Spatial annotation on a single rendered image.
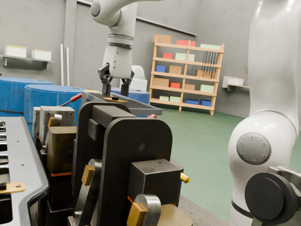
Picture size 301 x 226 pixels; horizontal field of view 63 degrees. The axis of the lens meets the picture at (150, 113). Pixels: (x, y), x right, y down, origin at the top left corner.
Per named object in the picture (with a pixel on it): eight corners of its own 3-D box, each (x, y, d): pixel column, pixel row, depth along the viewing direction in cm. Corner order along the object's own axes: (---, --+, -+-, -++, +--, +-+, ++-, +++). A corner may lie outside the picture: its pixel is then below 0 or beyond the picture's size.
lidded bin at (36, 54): (47, 60, 698) (47, 51, 693) (51, 60, 670) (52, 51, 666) (30, 58, 669) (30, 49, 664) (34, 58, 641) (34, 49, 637)
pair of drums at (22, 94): (53, 145, 376) (57, 79, 360) (94, 181, 274) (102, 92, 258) (-12, 151, 323) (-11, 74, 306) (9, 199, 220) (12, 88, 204)
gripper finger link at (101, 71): (115, 61, 81) (114, 78, 82) (98, 60, 75) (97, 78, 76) (118, 61, 80) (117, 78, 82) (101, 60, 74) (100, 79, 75)
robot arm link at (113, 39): (120, 39, 86) (119, 47, 87) (102, 34, 79) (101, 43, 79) (139, 39, 82) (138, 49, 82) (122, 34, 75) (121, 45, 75)
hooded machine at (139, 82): (135, 104, 926) (139, 66, 903) (145, 107, 877) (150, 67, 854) (116, 104, 874) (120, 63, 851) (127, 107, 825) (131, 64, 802)
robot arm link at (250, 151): (287, 205, 62) (302, 113, 58) (273, 245, 47) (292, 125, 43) (239, 190, 69) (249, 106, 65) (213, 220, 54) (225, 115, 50)
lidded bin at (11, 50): (23, 57, 658) (23, 47, 654) (27, 58, 629) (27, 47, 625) (3, 55, 628) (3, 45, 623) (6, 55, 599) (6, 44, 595)
